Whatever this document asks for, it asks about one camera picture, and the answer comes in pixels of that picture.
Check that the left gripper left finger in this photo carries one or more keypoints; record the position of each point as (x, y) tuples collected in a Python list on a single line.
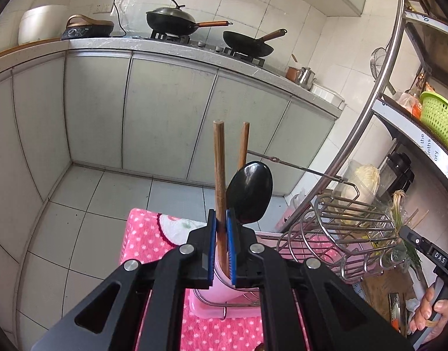
[(200, 268)]

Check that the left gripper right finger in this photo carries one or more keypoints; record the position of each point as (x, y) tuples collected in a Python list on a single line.
[(240, 238)]

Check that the black spoon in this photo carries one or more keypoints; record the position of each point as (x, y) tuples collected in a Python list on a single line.
[(250, 191)]

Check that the wooden chopstick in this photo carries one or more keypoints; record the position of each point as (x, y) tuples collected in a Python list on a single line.
[(220, 196), (242, 155)]

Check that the right hand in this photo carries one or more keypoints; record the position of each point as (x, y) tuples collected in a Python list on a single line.
[(424, 312)]

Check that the pink utensil cup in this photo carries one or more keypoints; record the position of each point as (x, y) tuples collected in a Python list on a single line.
[(222, 290)]

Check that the pink plastic drip tray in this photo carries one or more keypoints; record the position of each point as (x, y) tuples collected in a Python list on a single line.
[(244, 306)]

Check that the pink polka dot cloth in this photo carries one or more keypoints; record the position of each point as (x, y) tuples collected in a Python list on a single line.
[(155, 304)]

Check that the green onions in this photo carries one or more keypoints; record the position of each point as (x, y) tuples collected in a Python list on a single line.
[(411, 258)]

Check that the black blender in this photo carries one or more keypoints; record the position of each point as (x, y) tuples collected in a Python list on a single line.
[(395, 174)]

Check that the napa cabbage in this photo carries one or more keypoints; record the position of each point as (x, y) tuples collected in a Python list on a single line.
[(361, 184)]

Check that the green plastic basket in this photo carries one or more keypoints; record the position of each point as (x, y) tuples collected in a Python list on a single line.
[(434, 114)]

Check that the steel kettle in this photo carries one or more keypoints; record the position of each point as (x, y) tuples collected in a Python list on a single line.
[(305, 77)]

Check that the black frying pan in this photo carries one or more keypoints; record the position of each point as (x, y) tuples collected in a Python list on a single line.
[(255, 47)]

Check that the gas stove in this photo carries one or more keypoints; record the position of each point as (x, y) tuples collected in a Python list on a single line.
[(225, 51)]

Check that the black wok with lid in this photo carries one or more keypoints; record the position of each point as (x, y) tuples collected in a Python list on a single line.
[(175, 21)]

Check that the black electric cooker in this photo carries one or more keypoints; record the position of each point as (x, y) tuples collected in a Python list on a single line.
[(80, 26)]

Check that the white rice cooker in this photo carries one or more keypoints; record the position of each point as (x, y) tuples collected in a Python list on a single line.
[(42, 23)]

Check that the metal wire utensil rack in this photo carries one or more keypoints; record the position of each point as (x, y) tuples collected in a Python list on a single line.
[(354, 243)]

